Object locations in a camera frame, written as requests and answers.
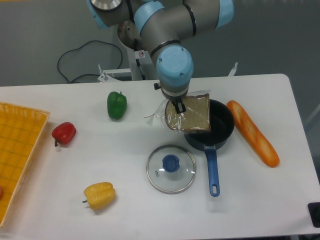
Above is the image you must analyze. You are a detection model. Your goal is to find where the orange baguette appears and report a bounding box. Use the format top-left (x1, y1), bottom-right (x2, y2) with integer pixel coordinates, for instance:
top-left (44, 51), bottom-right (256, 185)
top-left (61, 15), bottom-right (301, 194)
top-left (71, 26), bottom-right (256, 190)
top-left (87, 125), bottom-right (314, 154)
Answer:
top-left (226, 100), bottom-right (280, 168)

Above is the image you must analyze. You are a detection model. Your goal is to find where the black cable on floor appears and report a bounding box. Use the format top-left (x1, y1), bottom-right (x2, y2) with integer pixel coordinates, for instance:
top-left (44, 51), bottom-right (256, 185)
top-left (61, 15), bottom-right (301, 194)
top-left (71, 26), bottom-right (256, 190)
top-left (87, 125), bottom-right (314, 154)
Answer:
top-left (57, 39), bottom-right (124, 84)

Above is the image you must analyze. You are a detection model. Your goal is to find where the bagged toast slice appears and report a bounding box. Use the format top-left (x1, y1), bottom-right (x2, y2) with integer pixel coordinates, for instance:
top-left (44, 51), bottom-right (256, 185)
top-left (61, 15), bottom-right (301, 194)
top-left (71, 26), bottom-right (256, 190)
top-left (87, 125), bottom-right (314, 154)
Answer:
top-left (146, 89), bottom-right (211, 133)

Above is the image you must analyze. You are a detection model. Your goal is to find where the dark pot blue handle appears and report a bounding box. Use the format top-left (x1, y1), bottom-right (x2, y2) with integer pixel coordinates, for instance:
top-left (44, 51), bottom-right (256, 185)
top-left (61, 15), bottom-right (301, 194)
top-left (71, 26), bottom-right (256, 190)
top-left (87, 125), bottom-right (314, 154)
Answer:
top-left (184, 99), bottom-right (235, 197)

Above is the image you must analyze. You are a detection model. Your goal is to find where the red bell pepper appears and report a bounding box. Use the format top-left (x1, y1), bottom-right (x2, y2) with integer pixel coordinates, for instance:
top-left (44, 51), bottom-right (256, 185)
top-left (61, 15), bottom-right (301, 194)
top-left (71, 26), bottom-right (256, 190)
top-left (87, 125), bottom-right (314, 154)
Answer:
top-left (51, 122), bottom-right (77, 147)

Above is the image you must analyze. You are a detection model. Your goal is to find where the glass lid blue knob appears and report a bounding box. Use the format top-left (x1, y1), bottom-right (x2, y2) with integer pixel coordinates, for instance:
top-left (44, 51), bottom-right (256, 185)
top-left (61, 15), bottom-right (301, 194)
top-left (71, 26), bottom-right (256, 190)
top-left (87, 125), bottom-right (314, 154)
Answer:
top-left (145, 144), bottom-right (197, 195)

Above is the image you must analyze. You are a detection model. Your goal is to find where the black box at table corner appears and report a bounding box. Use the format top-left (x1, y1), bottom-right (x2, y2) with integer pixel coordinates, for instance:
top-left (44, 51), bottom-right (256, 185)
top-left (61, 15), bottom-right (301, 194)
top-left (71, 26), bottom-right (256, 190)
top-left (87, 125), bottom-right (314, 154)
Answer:
top-left (307, 202), bottom-right (320, 228)

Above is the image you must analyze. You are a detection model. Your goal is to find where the yellow woven basket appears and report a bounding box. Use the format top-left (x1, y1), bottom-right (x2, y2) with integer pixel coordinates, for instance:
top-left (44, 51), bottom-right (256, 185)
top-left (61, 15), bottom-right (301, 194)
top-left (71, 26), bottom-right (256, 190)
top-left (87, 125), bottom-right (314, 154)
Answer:
top-left (0, 102), bottom-right (50, 227)

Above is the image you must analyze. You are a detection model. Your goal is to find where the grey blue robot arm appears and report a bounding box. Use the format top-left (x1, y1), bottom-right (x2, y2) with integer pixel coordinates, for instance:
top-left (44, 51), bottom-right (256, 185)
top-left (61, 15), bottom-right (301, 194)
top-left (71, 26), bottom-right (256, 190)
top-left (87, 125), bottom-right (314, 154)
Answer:
top-left (87, 0), bottom-right (234, 114)

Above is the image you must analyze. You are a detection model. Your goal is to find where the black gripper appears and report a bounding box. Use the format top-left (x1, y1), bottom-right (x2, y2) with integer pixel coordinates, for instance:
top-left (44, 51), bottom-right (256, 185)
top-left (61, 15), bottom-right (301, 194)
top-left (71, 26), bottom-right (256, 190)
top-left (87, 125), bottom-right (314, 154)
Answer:
top-left (153, 82), bottom-right (189, 114)

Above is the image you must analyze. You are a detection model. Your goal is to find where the yellow bell pepper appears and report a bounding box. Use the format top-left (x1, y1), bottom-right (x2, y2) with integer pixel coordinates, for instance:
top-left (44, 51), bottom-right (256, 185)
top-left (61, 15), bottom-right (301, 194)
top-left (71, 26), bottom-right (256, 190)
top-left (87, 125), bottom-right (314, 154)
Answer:
top-left (83, 182), bottom-right (116, 211)

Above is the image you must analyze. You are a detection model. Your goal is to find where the green bell pepper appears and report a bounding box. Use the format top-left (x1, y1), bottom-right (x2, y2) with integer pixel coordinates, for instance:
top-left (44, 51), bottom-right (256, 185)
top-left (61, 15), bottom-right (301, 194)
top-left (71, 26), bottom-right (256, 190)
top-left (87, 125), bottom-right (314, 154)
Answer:
top-left (106, 91), bottom-right (127, 120)

